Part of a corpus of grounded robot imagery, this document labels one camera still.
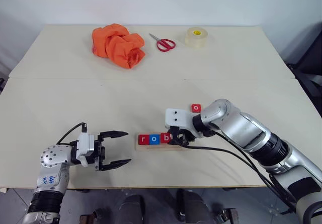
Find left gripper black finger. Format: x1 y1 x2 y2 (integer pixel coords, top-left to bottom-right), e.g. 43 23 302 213
98 130 129 142
100 159 132 172

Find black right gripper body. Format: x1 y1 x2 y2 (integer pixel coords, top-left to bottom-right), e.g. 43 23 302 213
169 125 196 144

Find clear packing tape roll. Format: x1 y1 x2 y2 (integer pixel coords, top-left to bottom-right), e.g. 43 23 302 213
185 26 210 49

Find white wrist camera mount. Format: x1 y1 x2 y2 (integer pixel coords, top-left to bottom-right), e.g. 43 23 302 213
165 107 203 138
75 132 95 167

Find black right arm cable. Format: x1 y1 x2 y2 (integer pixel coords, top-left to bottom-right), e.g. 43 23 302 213
210 130 282 192
186 145 299 211

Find dark brown caster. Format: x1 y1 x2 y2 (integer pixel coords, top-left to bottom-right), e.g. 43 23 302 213
215 207 240 224
79 208 112 224

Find dark rounded shape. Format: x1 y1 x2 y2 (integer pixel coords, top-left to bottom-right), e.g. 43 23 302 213
175 188 206 224
117 194 147 224

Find red handled scissors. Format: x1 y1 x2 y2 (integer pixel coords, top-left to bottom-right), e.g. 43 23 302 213
148 33 177 52

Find wooden letter tray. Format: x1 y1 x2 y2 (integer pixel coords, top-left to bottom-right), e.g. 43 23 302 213
134 133 185 152

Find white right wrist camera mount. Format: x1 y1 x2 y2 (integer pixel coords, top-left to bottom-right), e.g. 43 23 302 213
165 107 203 138

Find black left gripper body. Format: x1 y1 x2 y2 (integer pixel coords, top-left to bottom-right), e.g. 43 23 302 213
93 132 107 172

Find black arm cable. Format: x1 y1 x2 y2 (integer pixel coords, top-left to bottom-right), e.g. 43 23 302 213
210 130 282 192
55 122 89 146
186 145 299 211

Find black chair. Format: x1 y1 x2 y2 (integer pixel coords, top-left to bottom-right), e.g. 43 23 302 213
286 20 322 109

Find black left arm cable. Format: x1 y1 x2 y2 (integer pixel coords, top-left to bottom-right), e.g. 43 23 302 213
55 122 89 146

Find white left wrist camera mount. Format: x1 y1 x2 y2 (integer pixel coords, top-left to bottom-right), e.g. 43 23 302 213
75 132 95 167

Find crumpled orange cloth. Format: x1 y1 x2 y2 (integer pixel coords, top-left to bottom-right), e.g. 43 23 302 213
91 23 146 70

